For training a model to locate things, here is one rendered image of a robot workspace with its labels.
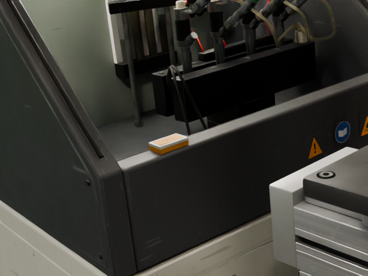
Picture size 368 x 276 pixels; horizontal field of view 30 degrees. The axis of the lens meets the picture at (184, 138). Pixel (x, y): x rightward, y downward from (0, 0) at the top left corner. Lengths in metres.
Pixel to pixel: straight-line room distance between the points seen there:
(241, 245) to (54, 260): 0.31
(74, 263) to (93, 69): 0.54
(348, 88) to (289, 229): 0.52
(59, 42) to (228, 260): 0.61
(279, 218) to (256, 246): 0.40
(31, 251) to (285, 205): 0.64
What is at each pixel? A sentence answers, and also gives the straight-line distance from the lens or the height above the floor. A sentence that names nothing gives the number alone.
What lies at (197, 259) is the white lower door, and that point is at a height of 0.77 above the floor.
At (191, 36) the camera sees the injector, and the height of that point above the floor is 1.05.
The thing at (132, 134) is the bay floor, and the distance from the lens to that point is 1.44.
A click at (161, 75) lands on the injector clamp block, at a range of 1.28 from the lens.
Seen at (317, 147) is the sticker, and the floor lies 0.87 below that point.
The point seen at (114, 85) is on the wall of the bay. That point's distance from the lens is 1.53.
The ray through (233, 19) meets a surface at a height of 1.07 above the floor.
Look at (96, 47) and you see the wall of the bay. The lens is 1.50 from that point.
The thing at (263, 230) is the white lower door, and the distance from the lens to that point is 1.13.
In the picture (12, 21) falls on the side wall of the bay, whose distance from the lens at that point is 1.05.
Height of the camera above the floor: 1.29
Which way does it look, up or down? 19 degrees down
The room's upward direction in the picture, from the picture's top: 7 degrees counter-clockwise
